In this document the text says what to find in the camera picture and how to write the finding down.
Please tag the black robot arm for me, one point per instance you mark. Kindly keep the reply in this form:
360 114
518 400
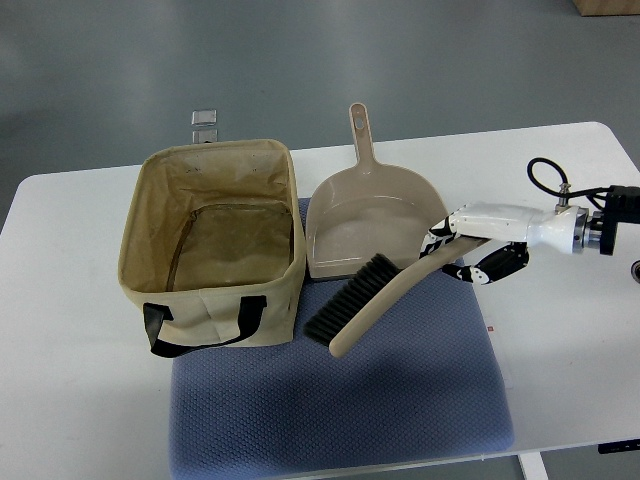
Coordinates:
595 212

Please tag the black table control panel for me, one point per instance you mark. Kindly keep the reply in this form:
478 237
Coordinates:
619 447

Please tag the pink dustpan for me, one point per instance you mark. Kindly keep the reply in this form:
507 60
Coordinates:
368 209

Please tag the pink hand broom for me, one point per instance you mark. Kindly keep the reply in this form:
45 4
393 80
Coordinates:
374 289

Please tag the cardboard box corner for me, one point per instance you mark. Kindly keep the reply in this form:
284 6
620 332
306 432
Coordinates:
591 8

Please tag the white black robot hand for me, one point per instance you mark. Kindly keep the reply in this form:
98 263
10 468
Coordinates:
567 230

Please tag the blue mesh cushion mat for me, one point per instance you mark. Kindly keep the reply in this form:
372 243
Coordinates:
423 383

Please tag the lower metal floor plate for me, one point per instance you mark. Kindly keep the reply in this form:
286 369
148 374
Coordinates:
202 136

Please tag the yellow fabric bag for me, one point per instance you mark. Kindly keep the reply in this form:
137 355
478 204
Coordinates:
213 251

